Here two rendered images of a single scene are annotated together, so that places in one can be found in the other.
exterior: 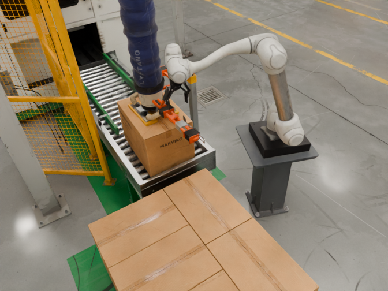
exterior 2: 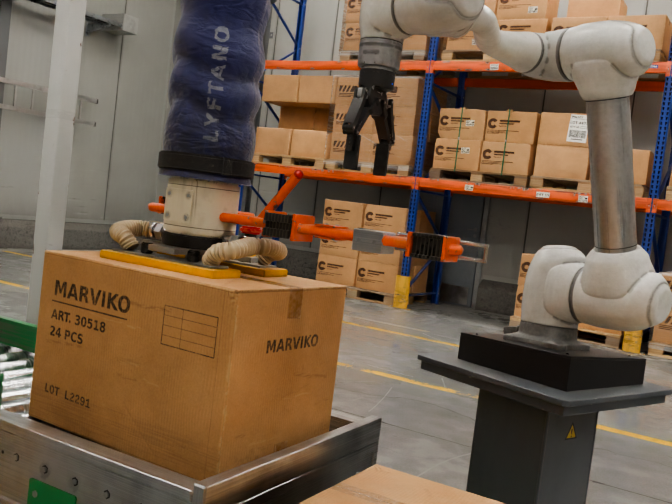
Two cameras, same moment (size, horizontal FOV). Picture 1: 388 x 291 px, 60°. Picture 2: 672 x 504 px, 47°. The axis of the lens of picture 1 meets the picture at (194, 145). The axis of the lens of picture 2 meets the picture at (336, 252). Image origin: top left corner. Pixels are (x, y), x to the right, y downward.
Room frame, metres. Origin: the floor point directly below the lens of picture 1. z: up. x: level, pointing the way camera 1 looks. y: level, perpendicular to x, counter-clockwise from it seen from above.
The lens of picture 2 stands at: (0.51, 0.96, 1.13)
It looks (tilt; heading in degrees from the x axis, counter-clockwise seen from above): 3 degrees down; 329
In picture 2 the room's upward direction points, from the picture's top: 7 degrees clockwise
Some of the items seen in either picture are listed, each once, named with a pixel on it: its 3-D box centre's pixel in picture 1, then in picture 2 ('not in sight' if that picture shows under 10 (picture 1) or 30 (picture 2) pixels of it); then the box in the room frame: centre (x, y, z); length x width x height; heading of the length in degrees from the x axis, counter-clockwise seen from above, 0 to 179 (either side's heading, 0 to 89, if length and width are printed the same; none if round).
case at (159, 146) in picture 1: (155, 130); (187, 351); (2.23, 0.31, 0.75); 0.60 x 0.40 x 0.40; 27
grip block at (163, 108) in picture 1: (166, 111); (288, 226); (2.03, 0.18, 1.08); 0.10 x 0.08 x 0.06; 120
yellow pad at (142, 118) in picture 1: (141, 111); (169, 257); (2.20, 0.39, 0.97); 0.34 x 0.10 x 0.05; 30
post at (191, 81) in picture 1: (194, 120); not in sight; (2.68, -0.02, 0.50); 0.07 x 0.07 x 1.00; 29
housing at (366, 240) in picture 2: (181, 126); (373, 241); (1.85, 0.08, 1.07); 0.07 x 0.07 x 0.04; 30
